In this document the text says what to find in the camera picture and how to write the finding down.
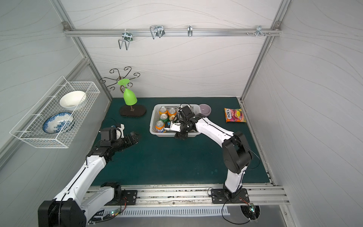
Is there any orange Fanta can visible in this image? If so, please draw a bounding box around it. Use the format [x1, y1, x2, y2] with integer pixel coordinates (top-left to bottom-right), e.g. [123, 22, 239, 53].
[155, 120, 165, 133]

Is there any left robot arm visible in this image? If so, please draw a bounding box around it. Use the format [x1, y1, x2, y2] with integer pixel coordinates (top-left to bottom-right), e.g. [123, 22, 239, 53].
[38, 127, 139, 227]

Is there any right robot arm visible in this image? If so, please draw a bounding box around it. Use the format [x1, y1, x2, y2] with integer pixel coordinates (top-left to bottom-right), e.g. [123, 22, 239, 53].
[171, 105, 252, 200]

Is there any white plastic basket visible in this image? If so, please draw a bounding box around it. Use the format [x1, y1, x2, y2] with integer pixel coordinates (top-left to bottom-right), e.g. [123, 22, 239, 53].
[149, 103, 202, 138]

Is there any green gold-top can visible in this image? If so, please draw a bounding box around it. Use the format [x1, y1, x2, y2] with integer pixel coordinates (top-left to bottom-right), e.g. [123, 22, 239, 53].
[169, 114, 176, 122]

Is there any orange can back middle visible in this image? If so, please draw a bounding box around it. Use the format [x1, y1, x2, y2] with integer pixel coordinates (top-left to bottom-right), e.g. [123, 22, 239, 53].
[168, 108, 177, 116]

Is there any black metal cup stand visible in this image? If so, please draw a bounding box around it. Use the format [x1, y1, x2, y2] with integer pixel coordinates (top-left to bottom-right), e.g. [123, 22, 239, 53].
[99, 66, 147, 117]

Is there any orange can back left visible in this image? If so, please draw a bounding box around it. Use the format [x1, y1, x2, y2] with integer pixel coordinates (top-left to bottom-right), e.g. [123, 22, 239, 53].
[159, 107, 168, 115]

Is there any green plastic wine glass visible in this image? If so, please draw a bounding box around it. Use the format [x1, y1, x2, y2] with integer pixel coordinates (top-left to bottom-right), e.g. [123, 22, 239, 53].
[117, 79, 138, 106]

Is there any Fox's candy bag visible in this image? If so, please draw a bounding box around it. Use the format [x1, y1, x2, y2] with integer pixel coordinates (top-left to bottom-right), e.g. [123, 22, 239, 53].
[224, 108, 246, 123]

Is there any white bowl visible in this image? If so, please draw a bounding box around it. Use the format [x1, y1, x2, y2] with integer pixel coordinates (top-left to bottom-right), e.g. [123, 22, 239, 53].
[59, 91, 87, 111]

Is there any blue patterned plate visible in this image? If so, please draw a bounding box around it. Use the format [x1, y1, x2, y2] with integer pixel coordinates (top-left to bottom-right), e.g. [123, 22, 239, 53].
[42, 112, 74, 134]

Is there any metal hook far left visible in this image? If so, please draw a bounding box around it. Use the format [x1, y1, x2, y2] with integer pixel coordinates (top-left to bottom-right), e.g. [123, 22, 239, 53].
[118, 30, 133, 50]

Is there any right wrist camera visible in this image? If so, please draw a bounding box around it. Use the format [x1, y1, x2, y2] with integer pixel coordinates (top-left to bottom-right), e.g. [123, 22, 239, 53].
[164, 123, 182, 132]

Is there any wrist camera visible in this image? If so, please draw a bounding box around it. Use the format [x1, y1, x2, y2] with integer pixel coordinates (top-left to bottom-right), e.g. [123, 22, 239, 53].
[100, 124, 125, 142]
[164, 123, 182, 132]

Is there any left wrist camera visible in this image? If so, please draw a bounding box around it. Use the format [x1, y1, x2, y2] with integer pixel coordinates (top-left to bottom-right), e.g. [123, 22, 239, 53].
[100, 124, 125, 142]

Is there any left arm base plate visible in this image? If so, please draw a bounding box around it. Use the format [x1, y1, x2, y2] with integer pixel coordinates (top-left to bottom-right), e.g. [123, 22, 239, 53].
[113, 190, 138, 206]

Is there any white wire wall basket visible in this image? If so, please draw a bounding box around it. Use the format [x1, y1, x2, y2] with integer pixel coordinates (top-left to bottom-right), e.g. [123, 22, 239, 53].
[9, 76, 100, 148]

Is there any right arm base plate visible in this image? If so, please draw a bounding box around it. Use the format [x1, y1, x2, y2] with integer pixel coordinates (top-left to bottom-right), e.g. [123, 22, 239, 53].
[209, 188, 250, 204]

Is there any aluminium front rail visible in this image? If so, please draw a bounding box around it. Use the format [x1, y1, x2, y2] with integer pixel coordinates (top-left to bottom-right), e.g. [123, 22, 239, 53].
[122, 183, 290, 208]

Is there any aluminium rail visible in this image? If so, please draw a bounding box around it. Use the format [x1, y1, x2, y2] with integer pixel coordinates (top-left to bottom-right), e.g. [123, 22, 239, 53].
[64, 27, 282, 38]
[122, 183, 290, 208]

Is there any aluminium top rail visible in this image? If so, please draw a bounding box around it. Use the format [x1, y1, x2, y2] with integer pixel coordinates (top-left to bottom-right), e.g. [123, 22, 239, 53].
[64, 27, 282, 38]

